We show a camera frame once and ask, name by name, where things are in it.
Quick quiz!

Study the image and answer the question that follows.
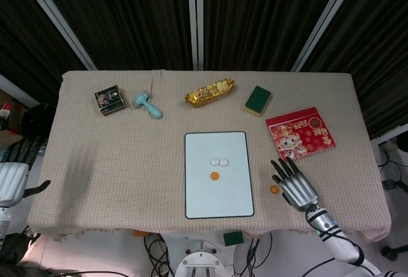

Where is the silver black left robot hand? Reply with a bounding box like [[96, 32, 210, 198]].
[[0, 138, 52, 209]]

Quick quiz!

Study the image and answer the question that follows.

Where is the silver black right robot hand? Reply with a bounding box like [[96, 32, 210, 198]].
[[270, 157, 319, 214]]

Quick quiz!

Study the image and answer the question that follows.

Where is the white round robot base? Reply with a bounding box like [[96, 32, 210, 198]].
[[174, 241, 226, 277]]

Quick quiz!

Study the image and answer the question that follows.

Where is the white rectangular board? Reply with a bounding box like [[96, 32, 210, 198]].
[[184, 131, 255, 220]]

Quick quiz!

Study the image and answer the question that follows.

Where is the red festive envelope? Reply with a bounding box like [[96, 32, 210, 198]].
[[265, 106, 337, 163]]

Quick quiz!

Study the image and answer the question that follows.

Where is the black fuzzy object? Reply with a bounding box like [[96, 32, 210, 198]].
[[20, 103, 57, 142]]

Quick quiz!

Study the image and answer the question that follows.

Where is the red white box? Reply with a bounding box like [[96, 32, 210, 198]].
[[0, 103, 13, 121]]

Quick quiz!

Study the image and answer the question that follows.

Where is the dark cloth bundle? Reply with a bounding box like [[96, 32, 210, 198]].
[[0, 230, 55, 277]]

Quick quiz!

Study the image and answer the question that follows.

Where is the small green sponge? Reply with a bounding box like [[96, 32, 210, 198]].
[[222, 230, 245, 246]]

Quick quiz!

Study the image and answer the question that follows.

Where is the black power adapter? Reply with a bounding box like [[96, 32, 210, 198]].
[[381, 178, 408, 192]]

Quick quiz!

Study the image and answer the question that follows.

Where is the green yellow sponge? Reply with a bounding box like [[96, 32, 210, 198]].
[[244, 86, 273, 117]]

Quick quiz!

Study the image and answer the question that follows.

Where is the black caster wheel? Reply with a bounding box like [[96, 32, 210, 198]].
[[381, 244, 403, 260]]

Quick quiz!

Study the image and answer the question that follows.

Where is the beige waffle tablecloth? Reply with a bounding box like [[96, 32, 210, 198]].
[[25, 70, 392, 243]]

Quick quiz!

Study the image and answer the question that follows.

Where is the black printed tin box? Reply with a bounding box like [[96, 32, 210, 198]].
[[93, 84, 127, 117]]

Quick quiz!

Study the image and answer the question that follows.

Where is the gold biscuit package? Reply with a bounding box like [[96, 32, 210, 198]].
[[184, 78, 236, 109]]

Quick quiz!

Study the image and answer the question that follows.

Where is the teal toy hammer massager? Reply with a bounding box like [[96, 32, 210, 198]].
[[132, 90, 164, 120]]

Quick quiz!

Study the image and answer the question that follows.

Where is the black curtain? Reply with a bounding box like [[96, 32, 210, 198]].
[[0, 0, 408, 140]]

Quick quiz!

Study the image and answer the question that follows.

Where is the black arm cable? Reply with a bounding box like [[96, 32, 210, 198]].
[[318, 225, 380, 274]]

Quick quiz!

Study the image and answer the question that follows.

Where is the black floor cable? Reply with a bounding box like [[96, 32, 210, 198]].
[[232, 230, 335, 277], [143, 232, 171, 277]]

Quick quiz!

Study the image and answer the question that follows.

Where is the white stand frame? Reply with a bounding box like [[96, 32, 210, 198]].
[[371, 126, 408, 163]]

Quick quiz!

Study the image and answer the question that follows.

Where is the white slanted frame post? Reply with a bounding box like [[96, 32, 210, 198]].
[[291, 0, 364, 72], [24, 0, 97, 70]]

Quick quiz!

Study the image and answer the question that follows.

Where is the white vertical frame post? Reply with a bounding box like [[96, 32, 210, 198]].
[[187, 0, 205, 71]]

